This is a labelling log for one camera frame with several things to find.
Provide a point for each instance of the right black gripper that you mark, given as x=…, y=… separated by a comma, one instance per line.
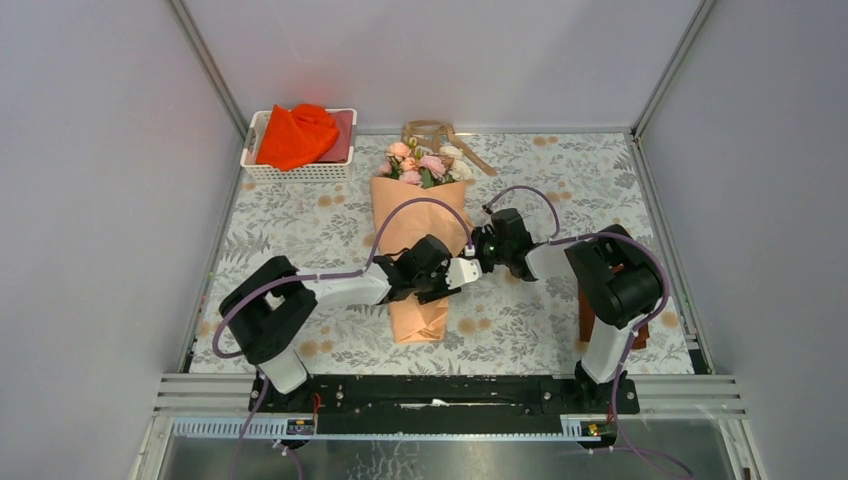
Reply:
x=478, y=235

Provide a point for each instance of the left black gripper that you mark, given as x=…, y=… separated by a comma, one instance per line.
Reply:
x=441, y=292

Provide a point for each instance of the beige orange wrapping paper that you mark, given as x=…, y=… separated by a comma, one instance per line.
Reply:
x=419, y=230

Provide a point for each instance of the pink rose stems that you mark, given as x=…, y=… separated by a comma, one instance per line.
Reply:
x=408, y=162

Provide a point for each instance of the white plastic basket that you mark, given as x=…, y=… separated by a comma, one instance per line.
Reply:
x=310, y=173

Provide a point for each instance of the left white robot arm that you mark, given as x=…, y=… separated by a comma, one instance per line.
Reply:
x=266, y=312

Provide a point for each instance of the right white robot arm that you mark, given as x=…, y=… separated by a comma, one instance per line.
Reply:
x=620, y=281

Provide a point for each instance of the floral table cloth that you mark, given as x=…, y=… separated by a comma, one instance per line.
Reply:
x=497, y=325

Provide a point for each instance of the brown wooden block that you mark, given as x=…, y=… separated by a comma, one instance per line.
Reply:
x=586, y=316

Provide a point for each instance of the tan ribbon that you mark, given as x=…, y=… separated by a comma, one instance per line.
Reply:
x=431, y=134

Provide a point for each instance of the dark red cloth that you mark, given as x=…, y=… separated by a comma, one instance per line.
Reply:
x=344, y=122

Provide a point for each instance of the orange cloth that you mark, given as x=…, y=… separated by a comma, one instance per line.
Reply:
x=297, y=137

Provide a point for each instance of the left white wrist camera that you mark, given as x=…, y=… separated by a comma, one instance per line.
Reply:
x=464, y=269

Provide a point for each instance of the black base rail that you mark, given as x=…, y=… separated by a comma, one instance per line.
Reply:
x=446, y=405

